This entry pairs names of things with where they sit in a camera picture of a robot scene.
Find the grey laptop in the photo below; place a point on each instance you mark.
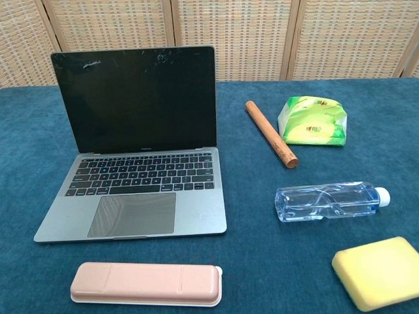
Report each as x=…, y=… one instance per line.
x=131, y=98

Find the wooden rolling pin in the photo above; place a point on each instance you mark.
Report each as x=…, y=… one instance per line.
x=271, y=134

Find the blue table cloth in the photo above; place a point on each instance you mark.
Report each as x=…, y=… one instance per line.
x=262, y=248

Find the green tissue pack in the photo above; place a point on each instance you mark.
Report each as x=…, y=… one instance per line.
x=311, y=127

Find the clear plastic water bottle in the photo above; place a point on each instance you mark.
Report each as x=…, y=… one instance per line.
x=320, y=204

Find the woven folding screen panel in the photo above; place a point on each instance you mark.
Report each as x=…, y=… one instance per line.
x=114, y=29
x=19, y=42
x=415, y=49
x=350, y=39
x=235, y=39

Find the pink pencil case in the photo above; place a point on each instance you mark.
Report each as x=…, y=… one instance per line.
x=144, y=283

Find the yellow sponge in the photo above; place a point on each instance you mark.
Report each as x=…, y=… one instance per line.
x=376, y=274

